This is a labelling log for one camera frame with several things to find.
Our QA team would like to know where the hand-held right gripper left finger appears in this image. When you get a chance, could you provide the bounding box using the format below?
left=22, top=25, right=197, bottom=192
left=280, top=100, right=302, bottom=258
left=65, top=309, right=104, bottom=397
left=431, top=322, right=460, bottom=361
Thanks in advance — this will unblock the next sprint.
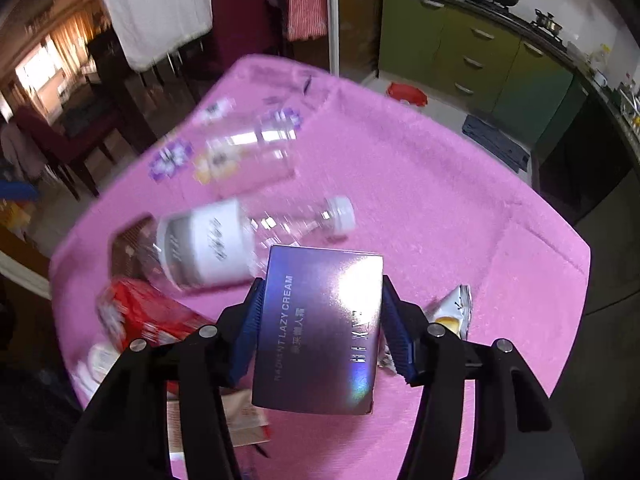
left=65, top=277, right=266, bottom=480

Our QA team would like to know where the blue plastic basin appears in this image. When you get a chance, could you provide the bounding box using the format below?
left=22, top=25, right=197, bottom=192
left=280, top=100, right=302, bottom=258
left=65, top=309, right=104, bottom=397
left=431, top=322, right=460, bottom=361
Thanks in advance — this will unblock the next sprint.
left=0, top=180, right=38, bottom=203

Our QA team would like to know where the red striped garment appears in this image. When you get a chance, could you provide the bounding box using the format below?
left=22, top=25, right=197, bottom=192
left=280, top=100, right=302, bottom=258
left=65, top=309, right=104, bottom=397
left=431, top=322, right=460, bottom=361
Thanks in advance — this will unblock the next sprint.
left=277, top=0, right=333, bottom=43

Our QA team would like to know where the black kitchen countertop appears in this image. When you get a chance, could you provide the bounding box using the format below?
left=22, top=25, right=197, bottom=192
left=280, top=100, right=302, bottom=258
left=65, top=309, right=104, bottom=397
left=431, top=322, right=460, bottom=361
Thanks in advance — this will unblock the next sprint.
left=382, top=0, right=640, bottom=141

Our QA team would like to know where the red drink can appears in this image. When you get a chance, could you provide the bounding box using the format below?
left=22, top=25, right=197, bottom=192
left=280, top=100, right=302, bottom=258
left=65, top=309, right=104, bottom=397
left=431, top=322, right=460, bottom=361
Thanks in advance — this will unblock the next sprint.
left=97, top=280, right=216, bottom=356

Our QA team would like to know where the purple cardboard box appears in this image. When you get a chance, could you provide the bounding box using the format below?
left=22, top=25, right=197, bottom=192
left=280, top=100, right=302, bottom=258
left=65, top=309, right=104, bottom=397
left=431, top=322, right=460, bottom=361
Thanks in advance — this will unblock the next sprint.
left=250, top=244, right=385, bottom=417

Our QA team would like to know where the white hanging towel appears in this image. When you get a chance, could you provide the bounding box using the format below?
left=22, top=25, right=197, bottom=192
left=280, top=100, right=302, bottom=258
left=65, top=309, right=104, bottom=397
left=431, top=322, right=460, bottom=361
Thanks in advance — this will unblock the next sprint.
left=86, top=0, right=213, bottom=72

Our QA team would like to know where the red lid on floor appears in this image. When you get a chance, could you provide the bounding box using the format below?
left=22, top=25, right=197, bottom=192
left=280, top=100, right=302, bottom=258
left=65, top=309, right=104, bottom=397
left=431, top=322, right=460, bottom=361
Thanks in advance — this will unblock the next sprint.
left=386, top=81, right=429, bottom=107

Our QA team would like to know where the clear plastic cup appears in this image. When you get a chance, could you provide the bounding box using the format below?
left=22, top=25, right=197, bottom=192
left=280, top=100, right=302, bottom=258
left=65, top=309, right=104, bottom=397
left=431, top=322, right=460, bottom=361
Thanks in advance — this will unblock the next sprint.
left=200, top=110, right=306, bottom=196

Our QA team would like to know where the green kitchen cabinet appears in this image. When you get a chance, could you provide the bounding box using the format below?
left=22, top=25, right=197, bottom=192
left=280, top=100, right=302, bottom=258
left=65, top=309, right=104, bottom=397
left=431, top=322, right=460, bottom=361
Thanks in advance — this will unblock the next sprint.
left=377, top=0, right=576, bottom=146

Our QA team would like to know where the white door frame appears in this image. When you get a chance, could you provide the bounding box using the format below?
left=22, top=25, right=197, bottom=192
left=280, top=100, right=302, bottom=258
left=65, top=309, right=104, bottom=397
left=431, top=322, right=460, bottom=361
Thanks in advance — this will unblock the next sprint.
left=327, top=0, right=342, bottom=76

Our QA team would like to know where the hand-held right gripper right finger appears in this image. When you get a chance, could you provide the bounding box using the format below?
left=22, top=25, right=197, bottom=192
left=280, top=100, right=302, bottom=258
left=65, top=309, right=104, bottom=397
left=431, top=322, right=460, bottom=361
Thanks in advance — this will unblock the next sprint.
left=382, top=275, right=586, bottom=480

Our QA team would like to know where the dark blue floor mat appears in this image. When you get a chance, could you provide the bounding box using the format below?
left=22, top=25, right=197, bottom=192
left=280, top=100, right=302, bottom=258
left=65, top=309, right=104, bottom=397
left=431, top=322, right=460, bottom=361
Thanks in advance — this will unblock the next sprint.
left=462, top=115, right=531, bottom=171

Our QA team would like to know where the white and red carton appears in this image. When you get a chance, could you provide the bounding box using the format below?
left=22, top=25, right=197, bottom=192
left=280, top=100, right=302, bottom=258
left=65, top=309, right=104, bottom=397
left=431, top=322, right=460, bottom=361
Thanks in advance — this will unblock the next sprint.
left=167, top=387, right=272, bottom=461

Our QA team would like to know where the clear bottle with white label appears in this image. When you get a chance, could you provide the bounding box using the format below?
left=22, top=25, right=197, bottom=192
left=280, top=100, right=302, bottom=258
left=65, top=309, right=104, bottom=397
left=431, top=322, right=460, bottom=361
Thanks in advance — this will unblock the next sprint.
left=142, top=195, right=357, bottom=291

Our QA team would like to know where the dark red chair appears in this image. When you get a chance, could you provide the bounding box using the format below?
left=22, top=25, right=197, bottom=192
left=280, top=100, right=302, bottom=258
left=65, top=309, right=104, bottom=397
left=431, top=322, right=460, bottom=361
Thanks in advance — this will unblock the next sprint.
left=209, top=0, right=281, bottom=81
left=10, top=105, right=121, bottom=201

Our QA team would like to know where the steel cooking pot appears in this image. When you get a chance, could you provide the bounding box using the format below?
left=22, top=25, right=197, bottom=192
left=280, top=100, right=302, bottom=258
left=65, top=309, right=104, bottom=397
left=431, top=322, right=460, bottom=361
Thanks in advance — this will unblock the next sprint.
left=532, top=9, right=563, bottom=33

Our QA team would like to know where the pink floral tablecloth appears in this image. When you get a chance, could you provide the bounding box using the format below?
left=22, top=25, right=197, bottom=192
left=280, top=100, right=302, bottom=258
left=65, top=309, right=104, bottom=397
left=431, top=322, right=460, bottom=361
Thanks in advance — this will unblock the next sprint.
left=48, top=54, right=592, bottom=480

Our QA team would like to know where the silver snack wrapper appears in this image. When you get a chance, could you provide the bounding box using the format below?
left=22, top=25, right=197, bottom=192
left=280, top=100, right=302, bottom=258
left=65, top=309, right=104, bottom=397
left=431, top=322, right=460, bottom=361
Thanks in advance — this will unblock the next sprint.
left=377, top=284, right=473, bottom=376

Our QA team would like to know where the dark glossy kitchen cabinet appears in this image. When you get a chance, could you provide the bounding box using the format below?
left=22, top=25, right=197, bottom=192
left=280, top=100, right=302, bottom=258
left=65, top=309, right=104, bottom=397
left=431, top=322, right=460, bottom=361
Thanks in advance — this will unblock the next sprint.
left=532, top=70, right=637, bottom=226

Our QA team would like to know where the brown snack packet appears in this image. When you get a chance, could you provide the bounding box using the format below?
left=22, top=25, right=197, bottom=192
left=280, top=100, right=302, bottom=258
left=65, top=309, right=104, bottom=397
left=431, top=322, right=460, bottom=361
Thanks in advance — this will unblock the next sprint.
left=111, top=215, right=161, bottom=281

